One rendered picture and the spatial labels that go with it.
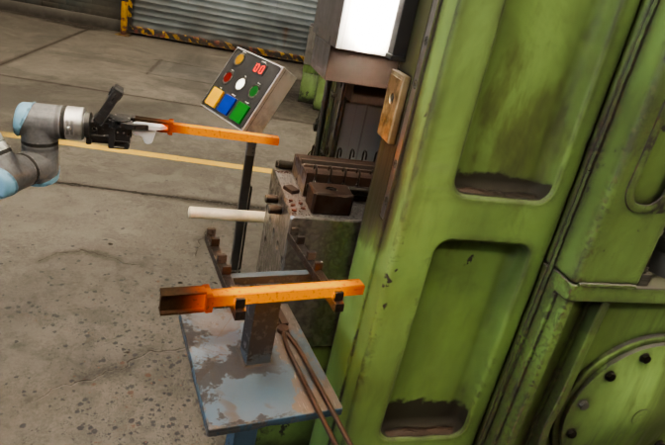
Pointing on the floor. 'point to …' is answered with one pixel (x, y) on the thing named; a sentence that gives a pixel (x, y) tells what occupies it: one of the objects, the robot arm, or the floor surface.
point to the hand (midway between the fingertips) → (162, 124)
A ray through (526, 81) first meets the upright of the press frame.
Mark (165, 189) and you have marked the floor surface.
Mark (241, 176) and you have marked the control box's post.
